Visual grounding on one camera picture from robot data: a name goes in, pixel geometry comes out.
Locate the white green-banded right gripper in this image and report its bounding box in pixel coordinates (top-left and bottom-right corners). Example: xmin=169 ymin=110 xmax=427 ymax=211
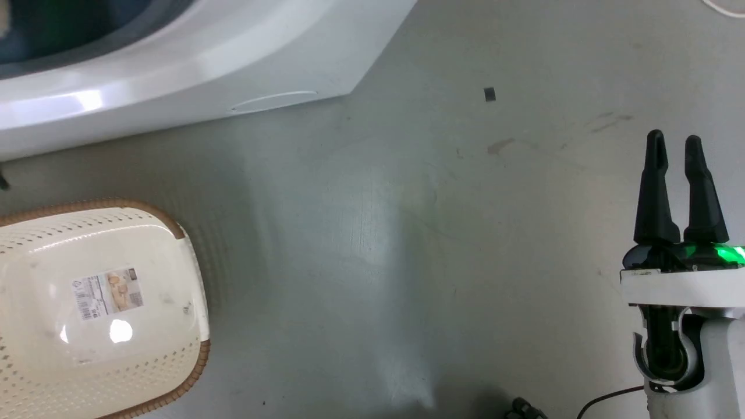
xmin=620 ymin=130 xmax=745 ymax=319

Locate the white cable on floor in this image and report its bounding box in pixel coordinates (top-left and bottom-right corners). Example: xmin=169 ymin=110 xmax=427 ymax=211
xmin=703 ymin=0 xmax=745 ymax=17

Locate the cream perforated laundry basket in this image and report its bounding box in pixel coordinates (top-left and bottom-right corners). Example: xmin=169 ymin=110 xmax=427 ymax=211
xmin=0 ymin=199 xmax=211 ymax=419

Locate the white washing machine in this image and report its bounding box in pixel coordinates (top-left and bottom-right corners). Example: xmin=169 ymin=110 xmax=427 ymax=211
xmin=0 ymin=0 xmax=418 ymax=162

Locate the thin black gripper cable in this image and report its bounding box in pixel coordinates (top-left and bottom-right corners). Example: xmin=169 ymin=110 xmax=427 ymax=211
xmin=576 ymin=386 xmax=645 ymax=419

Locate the printed paper label sticker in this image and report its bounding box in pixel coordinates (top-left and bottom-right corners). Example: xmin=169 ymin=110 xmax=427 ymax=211
xmin=72 ymin=268 xmax=144 ymax=321

